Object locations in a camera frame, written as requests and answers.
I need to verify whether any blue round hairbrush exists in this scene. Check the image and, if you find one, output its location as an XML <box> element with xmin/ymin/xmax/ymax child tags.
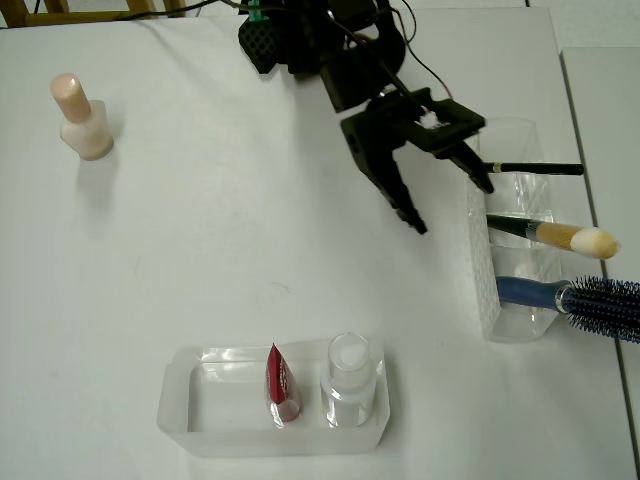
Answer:
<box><xmin>495</xmin><ymin>274</ymin><xmax>640</xmax><ymax>345</ymax></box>

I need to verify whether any wooden chair frame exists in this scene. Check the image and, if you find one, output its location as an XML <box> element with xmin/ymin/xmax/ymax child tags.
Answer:
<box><xmin>0</xmin><ymin>0</ymin><xmax>201</xmax><ymax>29</ymax></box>

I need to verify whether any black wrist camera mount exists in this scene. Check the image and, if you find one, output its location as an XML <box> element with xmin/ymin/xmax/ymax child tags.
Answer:
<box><xmin>410</xmin><ymin>96</ymin><xmax>487</xmax><ymax>157</ymax></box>

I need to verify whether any makeup brush with gold ferrule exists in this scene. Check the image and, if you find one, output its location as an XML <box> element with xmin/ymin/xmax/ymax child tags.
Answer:
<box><xmin>485</xmin><ymin>213</ymin><xmax>622</xmax><ymax>260</ymax></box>

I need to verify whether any clear spray bottle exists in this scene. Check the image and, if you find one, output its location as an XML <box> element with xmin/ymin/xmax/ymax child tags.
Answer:
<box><xmin>318</xmin><ymin>332</ymin><xmax>377</xmax><ymax>429</ymax></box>

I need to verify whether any red hand cream tube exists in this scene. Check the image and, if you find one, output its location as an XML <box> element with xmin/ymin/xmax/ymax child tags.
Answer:
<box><xmin>263</xmin><ymin>342</ymin><xmax>304</xmax><ymax>429</ymax></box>

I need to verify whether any dark blue eyeliner pencil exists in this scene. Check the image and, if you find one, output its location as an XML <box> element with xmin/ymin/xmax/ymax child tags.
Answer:
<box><xmin>480</xmin><ymin>160</ymin><xmax>585</xmax><ymax>176</ymax></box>

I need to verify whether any frosted white plastic bin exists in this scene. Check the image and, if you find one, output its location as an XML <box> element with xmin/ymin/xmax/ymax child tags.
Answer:
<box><xmin>156</xmin><ymin>338</ymin><xmax>392</xmax><ymax>459</ymax></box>

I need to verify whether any thin black camera cable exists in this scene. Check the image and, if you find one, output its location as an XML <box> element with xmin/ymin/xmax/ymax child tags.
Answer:
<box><xmin>319</xmin><ymin>0</ymin><xmax>454</xmax><ymax>119</ymax></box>

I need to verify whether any clear crystal organizer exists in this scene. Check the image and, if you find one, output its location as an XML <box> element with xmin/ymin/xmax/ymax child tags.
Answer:
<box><xmin>463</xmin><ymin>117</ymin><xmax>566</xmax><ymax>345</ymax></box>

